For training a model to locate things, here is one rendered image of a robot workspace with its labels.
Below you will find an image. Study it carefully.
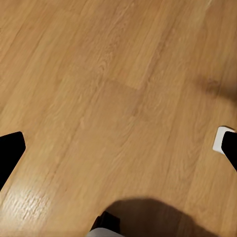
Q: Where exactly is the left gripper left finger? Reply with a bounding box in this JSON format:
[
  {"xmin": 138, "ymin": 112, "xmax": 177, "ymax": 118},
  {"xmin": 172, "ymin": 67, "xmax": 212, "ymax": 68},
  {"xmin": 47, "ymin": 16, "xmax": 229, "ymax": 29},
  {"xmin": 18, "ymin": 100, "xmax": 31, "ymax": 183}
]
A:
[{"xmin": 0, "ymin": 131, "xmax": 26, "ymax": 191}]

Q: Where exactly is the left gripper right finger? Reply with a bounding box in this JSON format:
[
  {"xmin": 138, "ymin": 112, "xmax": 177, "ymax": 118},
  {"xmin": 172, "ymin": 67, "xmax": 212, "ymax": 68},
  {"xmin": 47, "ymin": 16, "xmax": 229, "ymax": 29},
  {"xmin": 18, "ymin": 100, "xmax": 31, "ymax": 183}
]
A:
[{"xmin": 221, "ymin": 131, "xmax": 237, "ymax": 171}]

